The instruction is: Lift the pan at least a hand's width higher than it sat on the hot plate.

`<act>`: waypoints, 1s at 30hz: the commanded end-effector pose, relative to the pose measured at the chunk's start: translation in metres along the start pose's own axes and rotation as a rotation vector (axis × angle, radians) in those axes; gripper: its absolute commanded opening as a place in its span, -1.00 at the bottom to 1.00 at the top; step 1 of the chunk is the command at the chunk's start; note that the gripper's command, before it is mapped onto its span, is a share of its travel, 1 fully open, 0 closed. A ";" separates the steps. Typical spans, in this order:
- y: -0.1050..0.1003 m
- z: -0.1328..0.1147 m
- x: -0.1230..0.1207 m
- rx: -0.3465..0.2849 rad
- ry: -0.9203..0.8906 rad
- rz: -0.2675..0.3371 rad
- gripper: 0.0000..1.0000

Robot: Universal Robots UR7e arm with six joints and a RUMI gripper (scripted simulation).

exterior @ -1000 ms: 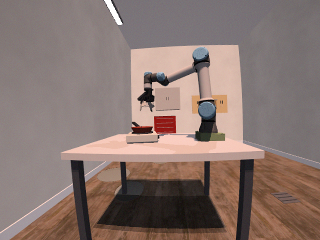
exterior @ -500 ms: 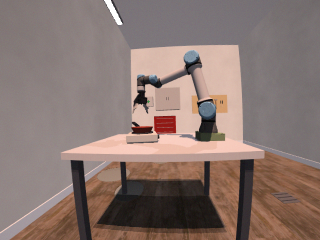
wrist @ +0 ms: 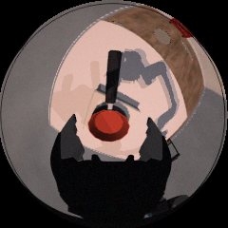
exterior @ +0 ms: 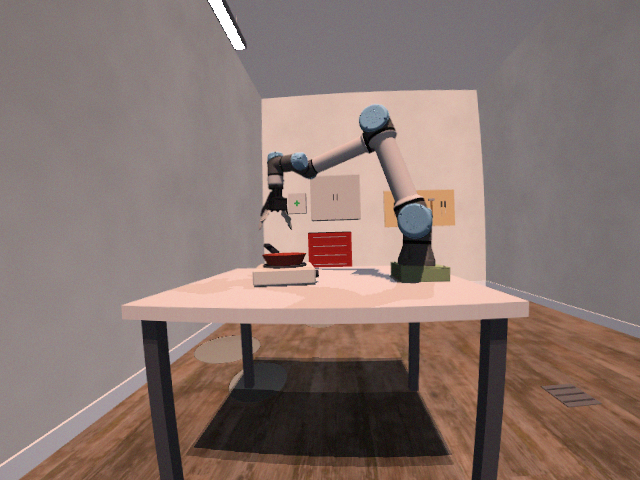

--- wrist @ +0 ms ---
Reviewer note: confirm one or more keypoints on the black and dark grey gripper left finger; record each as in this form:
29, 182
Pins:
67, 149

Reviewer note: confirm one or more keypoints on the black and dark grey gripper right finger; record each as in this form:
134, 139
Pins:
155, 150

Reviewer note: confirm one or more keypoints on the beige hot plate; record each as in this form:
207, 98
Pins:
97, 104

